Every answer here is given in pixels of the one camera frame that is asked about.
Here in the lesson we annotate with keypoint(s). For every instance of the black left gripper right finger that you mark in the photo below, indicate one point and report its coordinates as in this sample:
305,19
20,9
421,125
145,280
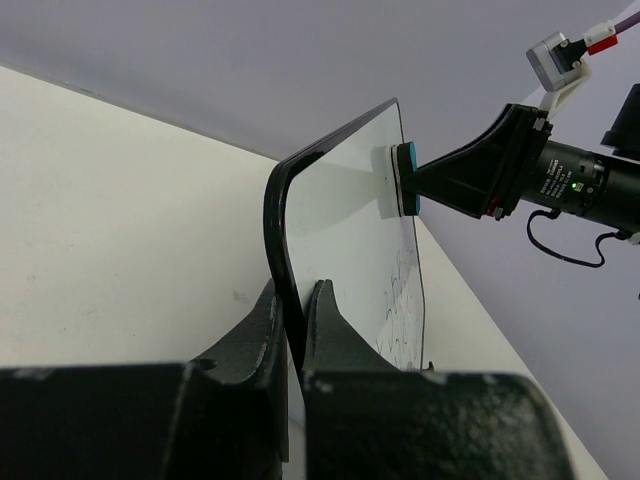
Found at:
366,419

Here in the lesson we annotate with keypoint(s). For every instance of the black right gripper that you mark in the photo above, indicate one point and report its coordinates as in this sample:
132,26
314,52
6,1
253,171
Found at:
515,159

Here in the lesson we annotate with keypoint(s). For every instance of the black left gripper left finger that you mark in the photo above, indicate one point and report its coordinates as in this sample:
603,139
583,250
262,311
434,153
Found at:
221,415

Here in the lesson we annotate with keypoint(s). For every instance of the blue whiteboard eraser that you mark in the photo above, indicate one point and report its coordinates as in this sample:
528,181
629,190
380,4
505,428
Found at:
391,164

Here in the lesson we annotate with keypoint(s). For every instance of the white whiteboard black frame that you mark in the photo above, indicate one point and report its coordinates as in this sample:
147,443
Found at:
331,212

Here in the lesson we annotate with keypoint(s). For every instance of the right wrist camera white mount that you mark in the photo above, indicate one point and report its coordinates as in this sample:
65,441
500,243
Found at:
560,68

